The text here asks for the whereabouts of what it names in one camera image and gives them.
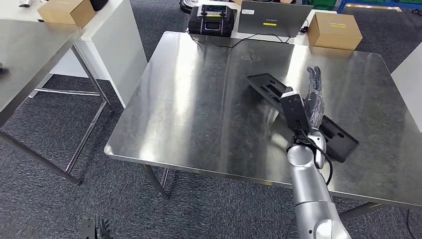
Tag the blue metal frame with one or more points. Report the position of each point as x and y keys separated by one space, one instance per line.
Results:
x=340 y=5

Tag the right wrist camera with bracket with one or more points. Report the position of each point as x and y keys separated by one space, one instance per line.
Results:
x=293 y=112

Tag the white side table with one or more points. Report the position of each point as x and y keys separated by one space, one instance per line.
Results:
x=410 y=82

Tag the steel workbench table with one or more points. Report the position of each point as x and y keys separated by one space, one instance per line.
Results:
x=197 y=99

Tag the black plastic plate with cutouts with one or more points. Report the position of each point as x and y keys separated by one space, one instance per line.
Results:
x=346 y=146

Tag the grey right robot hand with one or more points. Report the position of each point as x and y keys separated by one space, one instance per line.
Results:
x=315 y=105

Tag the black rounded object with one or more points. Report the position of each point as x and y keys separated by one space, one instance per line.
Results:
x=98 y=4

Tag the black power adapter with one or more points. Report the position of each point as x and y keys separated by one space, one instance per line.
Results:
x=303 y=29

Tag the grey laptop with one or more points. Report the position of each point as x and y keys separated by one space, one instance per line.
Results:
x=273 y=19

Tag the cardboard box with yellow label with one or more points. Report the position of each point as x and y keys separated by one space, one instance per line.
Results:
x=333 y=33

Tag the black remote controller case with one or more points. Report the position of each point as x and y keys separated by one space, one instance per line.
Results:
x=212 y=23

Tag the green crate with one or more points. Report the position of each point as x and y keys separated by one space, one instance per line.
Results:
x=324 y=4

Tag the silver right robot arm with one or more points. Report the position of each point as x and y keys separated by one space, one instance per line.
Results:
x=310 y=184

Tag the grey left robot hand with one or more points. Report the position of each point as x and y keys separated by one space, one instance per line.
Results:
x=103 y=231

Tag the black round object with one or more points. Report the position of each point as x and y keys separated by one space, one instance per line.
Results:
x=188 y=6

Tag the steel table with grey plate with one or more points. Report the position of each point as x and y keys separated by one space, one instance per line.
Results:
x=26 y=59

